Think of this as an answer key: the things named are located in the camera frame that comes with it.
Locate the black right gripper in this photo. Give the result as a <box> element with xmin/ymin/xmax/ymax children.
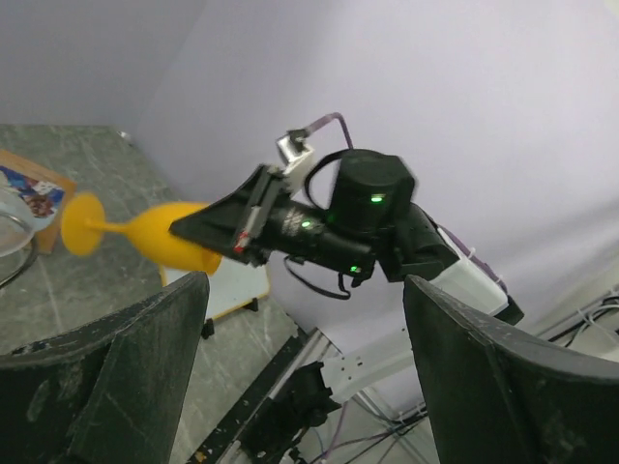
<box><xmin>169</xmin><ymin>164</ymin><xmax>376</xmax><ymax>271</ymax></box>

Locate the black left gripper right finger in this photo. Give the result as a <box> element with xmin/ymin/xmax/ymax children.
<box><xmin>403</xmin><ymin>275</ymin><xmax>618</xmax><ymax>463</ymax></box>

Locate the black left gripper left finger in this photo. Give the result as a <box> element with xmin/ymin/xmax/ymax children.
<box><xmin>1</xmin><ymin>273</ymin><xmax>209</xmax><ymax>463</ymax></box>

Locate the orange plastic wine glass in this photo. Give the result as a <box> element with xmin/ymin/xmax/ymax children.
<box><xmin>61</xmin><ymin>192</ymin><xmax>222</xmax><ymax>276</ymax></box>

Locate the clear wine glass back right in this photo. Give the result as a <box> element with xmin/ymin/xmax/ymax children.
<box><xmin>1</xmin><ymin>188</ymin><xmax>39</xmax><ymax>289</ymax></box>

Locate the wooden picture coaster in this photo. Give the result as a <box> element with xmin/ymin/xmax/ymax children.
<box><xmin>1</xmin><ymin>149</ymin><xmax>76</xmax><ymax>254</ymax></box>

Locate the small whiteboard yellow frame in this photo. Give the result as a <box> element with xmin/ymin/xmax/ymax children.
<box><xmin>159</xmin><ymin>263</ymin><xmax>272</xmax><ymax>339</ymax></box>

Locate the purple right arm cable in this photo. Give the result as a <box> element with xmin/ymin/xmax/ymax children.
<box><xmin>304</xmin><ymin>111</ymin><xmax>354</xmax><ymax>151</ymax></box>

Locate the aluminium rail front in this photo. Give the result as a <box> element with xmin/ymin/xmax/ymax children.
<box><xmin>187</xmin><ymin>330</ymin><xmax>345</xmax><ymax>463</ymax></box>

